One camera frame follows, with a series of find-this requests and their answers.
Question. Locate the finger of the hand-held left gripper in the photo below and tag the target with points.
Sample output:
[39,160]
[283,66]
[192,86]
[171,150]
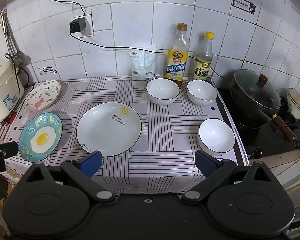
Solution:
[7,148]

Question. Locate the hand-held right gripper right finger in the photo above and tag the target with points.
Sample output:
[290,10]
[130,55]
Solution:
[205,162]

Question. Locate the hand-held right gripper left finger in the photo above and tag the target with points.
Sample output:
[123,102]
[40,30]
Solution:
[92,162]

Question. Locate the white bowl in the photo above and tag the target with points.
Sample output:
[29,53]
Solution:
[162,91]
[216,135]
[202,92]

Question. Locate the small red object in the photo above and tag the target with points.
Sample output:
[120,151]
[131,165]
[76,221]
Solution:
[12,117]

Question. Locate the blue fried egg plate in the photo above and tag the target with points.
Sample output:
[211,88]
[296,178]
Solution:
[41,137]

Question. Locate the large white sun plate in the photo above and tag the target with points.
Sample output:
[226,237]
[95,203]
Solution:
[107,130]

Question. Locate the striped tablecloth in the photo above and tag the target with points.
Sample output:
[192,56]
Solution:
[165,130]

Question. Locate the white rice cooker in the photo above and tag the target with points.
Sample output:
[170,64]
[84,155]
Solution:
[2,90]

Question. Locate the black cooking pot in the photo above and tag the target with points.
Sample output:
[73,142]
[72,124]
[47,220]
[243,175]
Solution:
[242,115]

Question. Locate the black gas stove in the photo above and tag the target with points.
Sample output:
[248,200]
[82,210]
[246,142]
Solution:
[265,140]

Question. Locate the rabbit print plate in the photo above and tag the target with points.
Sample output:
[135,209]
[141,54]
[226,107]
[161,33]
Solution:
[42,95]

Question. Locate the glass pot lid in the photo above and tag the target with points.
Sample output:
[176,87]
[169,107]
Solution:
[252,90]

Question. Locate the yellow cap vinegar bottle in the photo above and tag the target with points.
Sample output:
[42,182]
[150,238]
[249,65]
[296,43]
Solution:
[203,65]

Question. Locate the yellow label cooking wine bottle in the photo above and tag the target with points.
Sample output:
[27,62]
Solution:
[176,62]

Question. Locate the cream enamel pot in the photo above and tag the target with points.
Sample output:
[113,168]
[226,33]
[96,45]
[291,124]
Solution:
[296,102]

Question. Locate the white salt bag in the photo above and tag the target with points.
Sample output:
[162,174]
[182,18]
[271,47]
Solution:
[143,65]

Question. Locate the hanging metal utensils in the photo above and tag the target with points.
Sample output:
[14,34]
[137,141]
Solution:
[8,37]

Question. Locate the black power adapter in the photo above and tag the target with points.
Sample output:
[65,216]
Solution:
[77,25]

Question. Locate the small white wall label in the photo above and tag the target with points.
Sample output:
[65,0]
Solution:
[47,70]

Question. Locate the white wall socket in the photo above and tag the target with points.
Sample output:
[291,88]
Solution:
[89,27]

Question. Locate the blue white wall sticker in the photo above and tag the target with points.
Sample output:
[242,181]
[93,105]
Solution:
[242,5]

